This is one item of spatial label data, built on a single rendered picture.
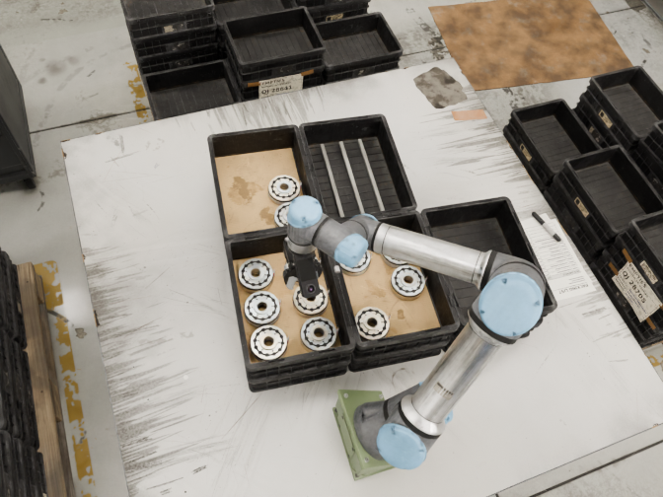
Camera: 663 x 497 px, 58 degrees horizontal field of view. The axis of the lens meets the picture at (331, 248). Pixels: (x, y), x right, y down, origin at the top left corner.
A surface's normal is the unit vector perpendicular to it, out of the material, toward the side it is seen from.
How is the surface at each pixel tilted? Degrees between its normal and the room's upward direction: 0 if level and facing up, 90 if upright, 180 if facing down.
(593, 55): 0
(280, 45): 0
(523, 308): 44
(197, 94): 0
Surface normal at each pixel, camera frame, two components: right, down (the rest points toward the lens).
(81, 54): 0.07, -0.50
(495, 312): -0.32, 0.12
